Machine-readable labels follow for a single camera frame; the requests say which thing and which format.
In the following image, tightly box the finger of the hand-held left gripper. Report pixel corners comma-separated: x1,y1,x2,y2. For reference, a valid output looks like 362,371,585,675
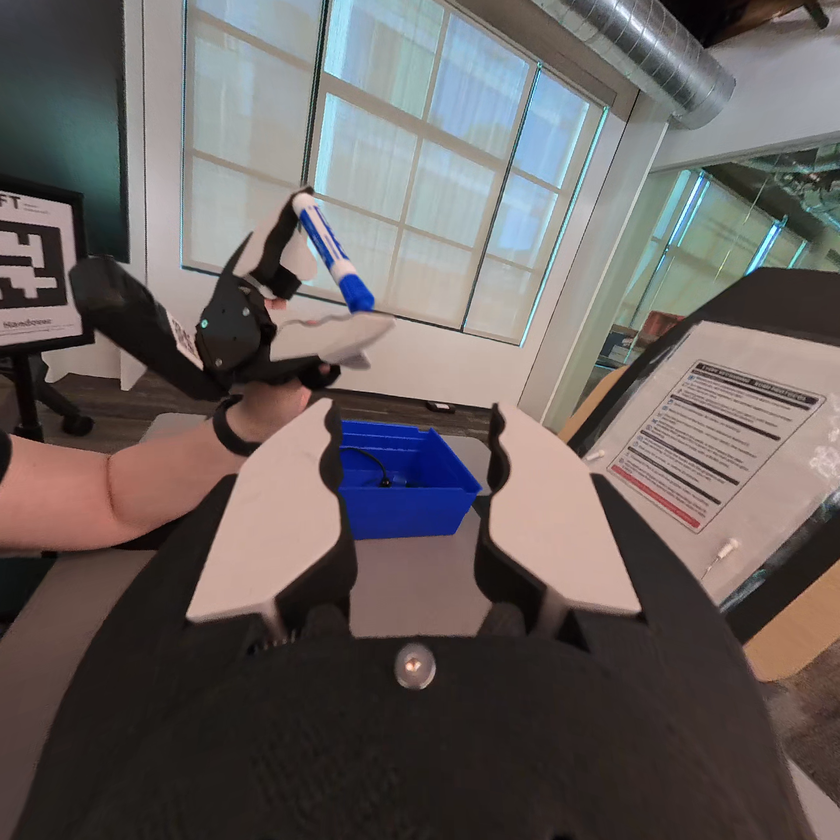
233,187,319,299
272,311,398,371

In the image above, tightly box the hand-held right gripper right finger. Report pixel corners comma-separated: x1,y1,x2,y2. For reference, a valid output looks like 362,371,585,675
474,402,643,641

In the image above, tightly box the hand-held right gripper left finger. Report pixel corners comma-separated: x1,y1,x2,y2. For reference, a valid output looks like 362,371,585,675
185,397,358,642

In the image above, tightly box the blue marker pen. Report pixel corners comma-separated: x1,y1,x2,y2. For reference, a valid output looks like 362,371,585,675
290,190,376,315

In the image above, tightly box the blue plastic bin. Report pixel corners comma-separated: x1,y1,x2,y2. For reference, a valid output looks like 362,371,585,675
336,420,484,541

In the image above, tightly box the person's left forearm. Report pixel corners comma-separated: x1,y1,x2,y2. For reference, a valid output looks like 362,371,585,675
0,427,253,553

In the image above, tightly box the person's left hand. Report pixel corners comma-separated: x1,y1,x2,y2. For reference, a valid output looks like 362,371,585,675
230,298,315,457

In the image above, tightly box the black wristband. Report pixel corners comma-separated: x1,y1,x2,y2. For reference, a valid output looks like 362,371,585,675
211,395,265,458

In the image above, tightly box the large paned window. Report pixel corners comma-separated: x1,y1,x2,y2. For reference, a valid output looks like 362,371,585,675
180,0,613,349

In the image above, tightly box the clear plastic bag on stand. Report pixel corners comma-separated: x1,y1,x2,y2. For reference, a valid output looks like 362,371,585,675
583,318,840,614

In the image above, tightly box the printed tag sign on stand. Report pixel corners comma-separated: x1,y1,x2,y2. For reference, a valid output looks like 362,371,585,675
0,174,97,444

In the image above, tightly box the glass partition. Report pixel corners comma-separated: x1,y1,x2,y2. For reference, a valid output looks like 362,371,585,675
607,131,840,375

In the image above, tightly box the black cable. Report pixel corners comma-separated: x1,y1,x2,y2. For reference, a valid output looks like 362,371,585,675
341,446,396,490

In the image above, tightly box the silver ventilation duct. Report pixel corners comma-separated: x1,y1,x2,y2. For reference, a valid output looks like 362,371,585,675
563,0,737,130

